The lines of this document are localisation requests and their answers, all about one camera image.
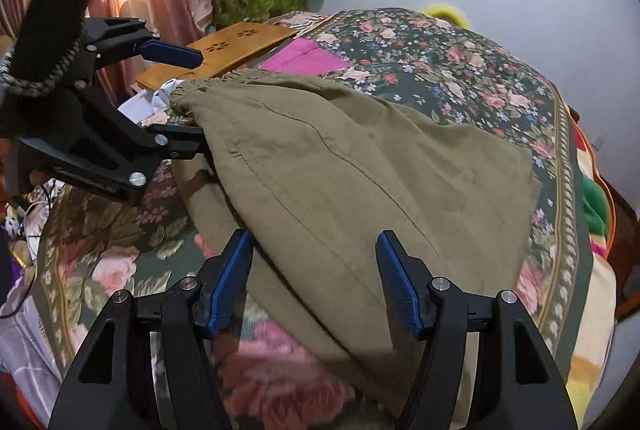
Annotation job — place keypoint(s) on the wooden lap desk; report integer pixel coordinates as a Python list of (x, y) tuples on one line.
[(210, 52)]

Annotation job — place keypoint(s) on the olive green pants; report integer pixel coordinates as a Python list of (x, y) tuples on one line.
[(350, 190)]

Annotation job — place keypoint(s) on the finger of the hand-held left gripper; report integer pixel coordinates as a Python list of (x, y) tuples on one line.
[(180, 140), (170, 53)]

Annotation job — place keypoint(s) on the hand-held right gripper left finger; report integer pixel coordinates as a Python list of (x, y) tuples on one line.
[(227, 280)]

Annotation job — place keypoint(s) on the colourful fleece blanket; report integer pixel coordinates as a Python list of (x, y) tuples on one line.
[(595, 210)]

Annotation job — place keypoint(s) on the yellow-green plush toy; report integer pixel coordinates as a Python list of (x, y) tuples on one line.
[(445, 13)]

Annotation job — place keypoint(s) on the white cloth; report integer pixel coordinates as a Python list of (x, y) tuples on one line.
[(147, 107)]

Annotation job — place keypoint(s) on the floral bedspread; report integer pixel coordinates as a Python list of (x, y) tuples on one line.
[(450, 69)]

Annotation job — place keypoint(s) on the pink cloth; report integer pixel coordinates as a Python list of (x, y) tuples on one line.
[(310, 57)]

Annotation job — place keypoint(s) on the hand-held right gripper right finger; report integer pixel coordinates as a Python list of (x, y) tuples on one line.
[(395, 280)]

